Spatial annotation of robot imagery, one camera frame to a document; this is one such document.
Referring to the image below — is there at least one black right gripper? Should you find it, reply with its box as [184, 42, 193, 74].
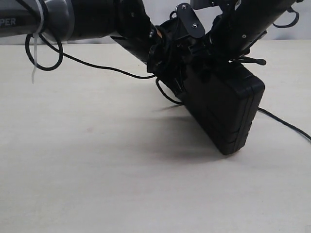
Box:
[189, 14, 251, 68]

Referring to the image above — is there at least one black braided rope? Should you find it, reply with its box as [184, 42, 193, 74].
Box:
[155, 57, 311, 141]

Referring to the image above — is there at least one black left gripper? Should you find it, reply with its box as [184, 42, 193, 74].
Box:
[147, 19, 195, 90]

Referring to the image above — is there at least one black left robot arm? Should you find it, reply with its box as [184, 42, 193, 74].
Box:
[0, 0, 186, 93]

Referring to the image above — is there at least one black plastic carrying case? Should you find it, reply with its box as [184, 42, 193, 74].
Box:
[167, 62, 265, 155]

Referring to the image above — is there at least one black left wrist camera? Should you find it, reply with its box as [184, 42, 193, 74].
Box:
[170, 3, 206, 40]

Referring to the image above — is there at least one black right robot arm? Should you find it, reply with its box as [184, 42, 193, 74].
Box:
[190, 0, 300, 66]

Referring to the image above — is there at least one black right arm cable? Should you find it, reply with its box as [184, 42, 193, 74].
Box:
[272, 6, 298, 28]

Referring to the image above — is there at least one white zip tie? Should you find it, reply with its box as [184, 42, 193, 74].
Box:
[31, 0, 44, 84]

